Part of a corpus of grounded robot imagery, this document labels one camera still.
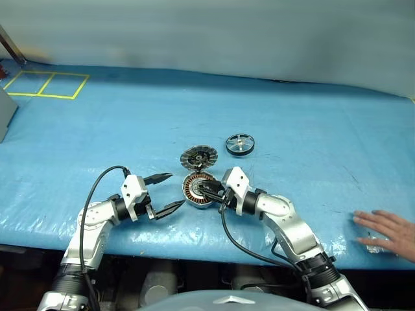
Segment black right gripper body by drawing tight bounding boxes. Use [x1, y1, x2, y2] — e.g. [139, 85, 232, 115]
[220, 185, 234, 209]

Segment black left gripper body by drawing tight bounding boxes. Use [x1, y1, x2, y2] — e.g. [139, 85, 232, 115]
[135, 193, 158, 222]

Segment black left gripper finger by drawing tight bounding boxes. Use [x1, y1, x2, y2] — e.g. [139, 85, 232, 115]
[154, 199, 185, 222]
[144, 174, 174, 187]

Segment silver motor housing copper windings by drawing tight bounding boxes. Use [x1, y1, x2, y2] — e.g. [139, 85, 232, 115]
[181, 171, 217, 211]

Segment black spoked rotor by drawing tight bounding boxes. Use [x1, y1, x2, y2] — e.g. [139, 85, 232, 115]
[224, 133, 257, 157]

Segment round silver motor lid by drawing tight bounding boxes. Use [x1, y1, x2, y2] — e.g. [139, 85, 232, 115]
[180, 144, 219, 171]

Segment person's bare hand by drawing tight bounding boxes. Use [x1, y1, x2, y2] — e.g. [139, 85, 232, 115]
[352, 209, 415, 264]

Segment grey cylinder under table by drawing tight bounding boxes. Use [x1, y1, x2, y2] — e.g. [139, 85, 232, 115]
[141, 259, 178, 306]
[230, 264, 270, 291]

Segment blue plastic table cover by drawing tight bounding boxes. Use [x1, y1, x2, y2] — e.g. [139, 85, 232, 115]
[0, 58, 415, 270]

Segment grey robot torso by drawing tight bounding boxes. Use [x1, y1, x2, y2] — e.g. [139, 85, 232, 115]
[139, 289, 314, 311]

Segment yellow tape squares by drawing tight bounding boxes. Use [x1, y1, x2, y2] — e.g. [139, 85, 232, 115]
[3, 70, 91, 100]

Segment crumpled clear plastic piece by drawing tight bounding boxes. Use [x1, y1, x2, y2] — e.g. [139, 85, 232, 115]
[366, 231, 399, 257]

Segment grey box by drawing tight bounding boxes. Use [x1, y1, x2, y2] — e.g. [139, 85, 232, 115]
[0, 87, 19, 143]

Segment metal pole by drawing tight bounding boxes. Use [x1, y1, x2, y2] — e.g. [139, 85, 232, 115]
[0, 25, 27, 64]

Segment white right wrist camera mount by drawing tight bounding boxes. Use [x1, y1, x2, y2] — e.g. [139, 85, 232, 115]
[221, 167, 252, 216]

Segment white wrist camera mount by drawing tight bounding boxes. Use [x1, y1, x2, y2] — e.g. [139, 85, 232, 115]
[120, 174, 150, 223]
[221, 167, 252, 216]

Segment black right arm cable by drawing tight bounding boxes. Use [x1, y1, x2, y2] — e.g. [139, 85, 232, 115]
[219, 194, 312, 292]

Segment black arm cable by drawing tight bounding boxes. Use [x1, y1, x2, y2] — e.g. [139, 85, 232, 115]
[78, 165, 132, 311]
[219, 194, 312, 292]

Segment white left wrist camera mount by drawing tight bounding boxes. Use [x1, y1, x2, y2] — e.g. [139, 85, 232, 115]
[120, 174, 150, 223]

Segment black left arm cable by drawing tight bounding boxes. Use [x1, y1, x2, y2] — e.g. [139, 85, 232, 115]
[78, 165, 132, 311]

